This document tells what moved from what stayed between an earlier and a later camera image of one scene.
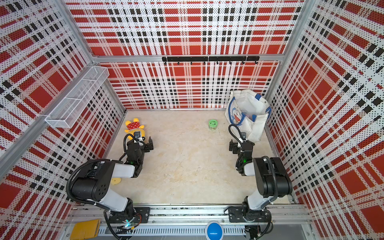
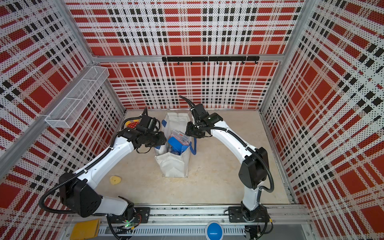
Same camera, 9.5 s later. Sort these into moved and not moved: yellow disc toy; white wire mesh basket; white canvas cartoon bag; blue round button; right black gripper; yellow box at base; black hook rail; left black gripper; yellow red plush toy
Moved: white canvas cartoon bag; left black gripper; right black gripper
Not moved: yellow box at base; yellow red plush toy; blue round button; yellow disc toy; white wire mesh basket; black hook rail
